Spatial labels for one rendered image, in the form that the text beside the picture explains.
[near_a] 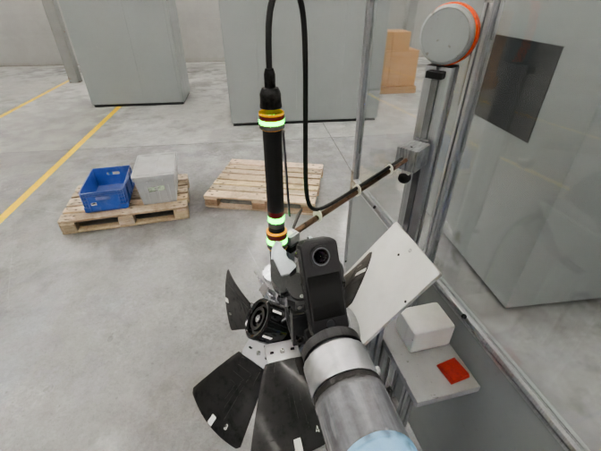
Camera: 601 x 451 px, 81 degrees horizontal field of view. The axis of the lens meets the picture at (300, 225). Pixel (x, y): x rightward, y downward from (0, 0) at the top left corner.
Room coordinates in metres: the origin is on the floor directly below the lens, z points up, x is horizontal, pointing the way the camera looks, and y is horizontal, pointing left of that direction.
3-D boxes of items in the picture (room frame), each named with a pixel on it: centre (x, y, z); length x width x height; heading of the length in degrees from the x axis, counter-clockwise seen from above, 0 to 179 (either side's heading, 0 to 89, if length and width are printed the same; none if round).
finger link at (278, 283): (0.36, 0.02, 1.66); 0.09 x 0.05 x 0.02; 25
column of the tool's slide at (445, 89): (1.14, -0.42, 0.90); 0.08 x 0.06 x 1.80; 49
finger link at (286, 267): (0.41, 0.03, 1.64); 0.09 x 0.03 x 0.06; 25
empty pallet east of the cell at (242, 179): (3.73, 0.38, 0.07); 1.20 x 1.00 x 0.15; 82
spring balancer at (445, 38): (1.14, -0.42, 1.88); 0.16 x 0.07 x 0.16; 49
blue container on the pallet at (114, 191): (3.29, 2.00, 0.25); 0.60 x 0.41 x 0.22; 15
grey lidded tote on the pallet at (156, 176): (3.41, 1.51, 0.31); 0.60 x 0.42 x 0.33; 15
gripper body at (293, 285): (0.31, -0.02, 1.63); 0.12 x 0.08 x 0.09; 14
